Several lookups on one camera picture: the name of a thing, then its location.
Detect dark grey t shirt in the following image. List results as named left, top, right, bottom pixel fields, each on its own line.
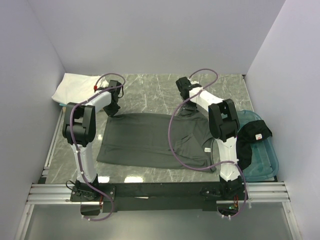
left=96, top=110, right=213, bottom=170

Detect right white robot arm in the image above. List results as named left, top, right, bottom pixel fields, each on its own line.
left=175, top=77, right=242, bottom=200

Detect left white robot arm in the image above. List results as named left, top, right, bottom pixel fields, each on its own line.
left=62, top=80, right=124, bottom=201

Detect folded white t shirt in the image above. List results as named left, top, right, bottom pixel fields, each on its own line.
left=51, top=73, right=100, bottom=105

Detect black t shirt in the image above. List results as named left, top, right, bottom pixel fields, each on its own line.
left=236, top=120, right=273, bottom=171

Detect black base beam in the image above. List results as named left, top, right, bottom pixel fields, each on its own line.
left=70, top=182, right=246, bottom=213

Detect teal plastic bin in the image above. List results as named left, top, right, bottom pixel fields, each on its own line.
left=237, top=110, right=279, bottom=182

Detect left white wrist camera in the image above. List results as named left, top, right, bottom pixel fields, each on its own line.
left=93, top=85, right=108, bottom=92

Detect aluminium frame rail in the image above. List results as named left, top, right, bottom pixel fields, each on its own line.
left=26, top=111, right=77, bottom=205

